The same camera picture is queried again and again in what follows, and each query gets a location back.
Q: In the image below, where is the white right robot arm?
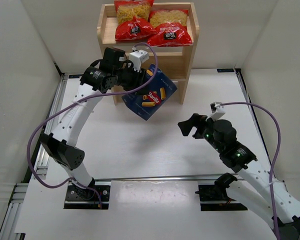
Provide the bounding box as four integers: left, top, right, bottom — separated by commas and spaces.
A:
177, 113, 300, 240

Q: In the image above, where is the red fusilli pasta bag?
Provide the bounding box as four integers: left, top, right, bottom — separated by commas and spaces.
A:
147, 9, 193, 47
114, 0, 158, 42

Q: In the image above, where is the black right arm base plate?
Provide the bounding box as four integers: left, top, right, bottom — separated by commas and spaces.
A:
195, 184, 248, 212

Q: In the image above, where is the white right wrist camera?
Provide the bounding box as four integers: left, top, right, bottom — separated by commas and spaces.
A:
206, 102, 226, 121

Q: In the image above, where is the wooden three-tier shelf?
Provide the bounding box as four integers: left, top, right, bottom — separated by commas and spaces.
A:
96, 2, 200, 106

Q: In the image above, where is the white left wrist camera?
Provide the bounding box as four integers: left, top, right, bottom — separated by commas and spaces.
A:
128, 49, 150, 72

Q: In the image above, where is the blue Barilla rigatoni box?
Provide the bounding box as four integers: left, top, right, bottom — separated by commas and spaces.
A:
121, 64, 177, 121

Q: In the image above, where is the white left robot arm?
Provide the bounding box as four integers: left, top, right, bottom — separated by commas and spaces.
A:
39, 47, 149, 200

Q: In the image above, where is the aluminium table rail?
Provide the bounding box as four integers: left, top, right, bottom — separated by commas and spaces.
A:
0, 72, 68, 240

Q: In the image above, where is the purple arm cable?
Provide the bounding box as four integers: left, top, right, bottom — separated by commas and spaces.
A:
219, 101, 282, 240
26, 42, 159, 210

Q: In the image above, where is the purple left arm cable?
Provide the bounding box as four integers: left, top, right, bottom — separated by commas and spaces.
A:
26, 42, 159, 210

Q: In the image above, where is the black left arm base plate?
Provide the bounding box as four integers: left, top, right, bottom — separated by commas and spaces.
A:
63, 181, 111, 210

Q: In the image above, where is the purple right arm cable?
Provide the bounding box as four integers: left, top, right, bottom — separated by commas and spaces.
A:
219, 101, 282, 240

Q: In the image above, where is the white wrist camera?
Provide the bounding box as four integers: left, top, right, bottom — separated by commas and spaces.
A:
128, 49, 150, 72
206, 102, 226, 121

